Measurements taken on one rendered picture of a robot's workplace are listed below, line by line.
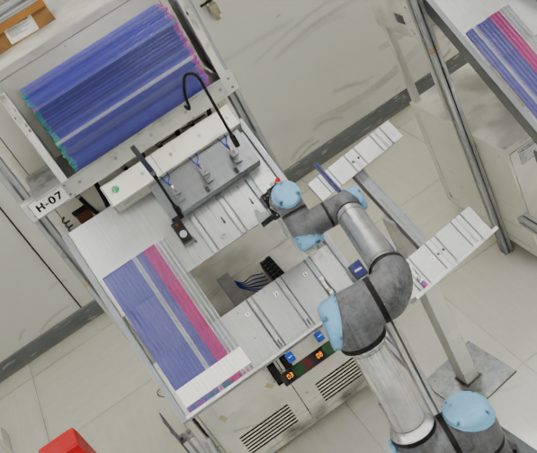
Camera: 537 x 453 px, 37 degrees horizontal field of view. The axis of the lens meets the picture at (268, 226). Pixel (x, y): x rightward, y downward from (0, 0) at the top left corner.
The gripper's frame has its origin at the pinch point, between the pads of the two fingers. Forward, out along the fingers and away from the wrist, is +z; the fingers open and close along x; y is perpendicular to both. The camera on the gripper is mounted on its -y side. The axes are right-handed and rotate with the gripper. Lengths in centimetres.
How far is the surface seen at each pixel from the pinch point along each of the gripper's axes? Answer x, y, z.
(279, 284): 11.7, -17.4, 7.7
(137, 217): 36.7, 26.2, 16.1
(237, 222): 11.0, 6.4, 12.3
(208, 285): 30, -3, 64
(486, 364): -39, -87, 53
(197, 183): 14.8, 23.6, 9.5
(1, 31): 39, 98, 6
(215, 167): 7.2, 24.8, 9.8
